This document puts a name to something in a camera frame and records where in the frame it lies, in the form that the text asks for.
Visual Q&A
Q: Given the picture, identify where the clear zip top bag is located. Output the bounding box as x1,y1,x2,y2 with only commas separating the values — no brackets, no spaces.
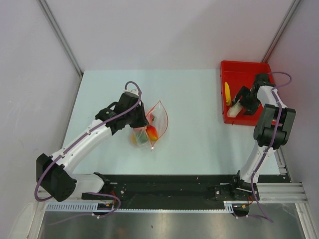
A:
130,100,168,151

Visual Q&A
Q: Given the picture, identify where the red plastic tray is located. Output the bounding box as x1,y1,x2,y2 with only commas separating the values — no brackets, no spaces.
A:
220,60,271,126

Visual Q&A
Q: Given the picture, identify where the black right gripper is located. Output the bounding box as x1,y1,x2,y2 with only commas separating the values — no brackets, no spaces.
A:
232,86,262,116

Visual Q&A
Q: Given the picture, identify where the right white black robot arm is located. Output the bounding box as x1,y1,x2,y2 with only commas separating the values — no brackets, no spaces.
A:
227,72,296,200

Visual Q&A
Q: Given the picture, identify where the white fake radish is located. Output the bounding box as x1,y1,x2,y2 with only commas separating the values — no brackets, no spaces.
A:
227,102,243,118

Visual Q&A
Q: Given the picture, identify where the green orange fake fruit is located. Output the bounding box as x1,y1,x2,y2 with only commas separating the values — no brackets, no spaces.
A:
136,131,148,144

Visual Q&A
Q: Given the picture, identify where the aluminium frame rail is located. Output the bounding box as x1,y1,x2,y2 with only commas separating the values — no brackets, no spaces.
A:
257,183,308,204

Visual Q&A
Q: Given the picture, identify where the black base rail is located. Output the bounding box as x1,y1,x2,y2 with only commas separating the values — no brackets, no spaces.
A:
81,174,288,210

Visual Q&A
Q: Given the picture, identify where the yellow fake banana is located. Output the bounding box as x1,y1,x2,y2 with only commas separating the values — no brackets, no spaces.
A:
224,82,232,106

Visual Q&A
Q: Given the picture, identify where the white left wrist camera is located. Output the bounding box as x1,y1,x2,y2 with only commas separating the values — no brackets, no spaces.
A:
124,88,139,97

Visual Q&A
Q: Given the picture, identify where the orange fake pear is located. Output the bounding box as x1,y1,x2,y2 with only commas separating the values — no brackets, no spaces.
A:
130,133,138,146

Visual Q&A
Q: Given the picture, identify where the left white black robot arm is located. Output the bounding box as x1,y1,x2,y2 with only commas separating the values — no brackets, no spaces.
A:
36,89,149,202

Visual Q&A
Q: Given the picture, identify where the orange red fake mango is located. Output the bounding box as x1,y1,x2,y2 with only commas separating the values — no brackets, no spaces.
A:
146,125,159,142

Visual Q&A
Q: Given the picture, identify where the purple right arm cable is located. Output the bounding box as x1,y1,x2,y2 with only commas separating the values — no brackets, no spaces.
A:
250,71,293,224

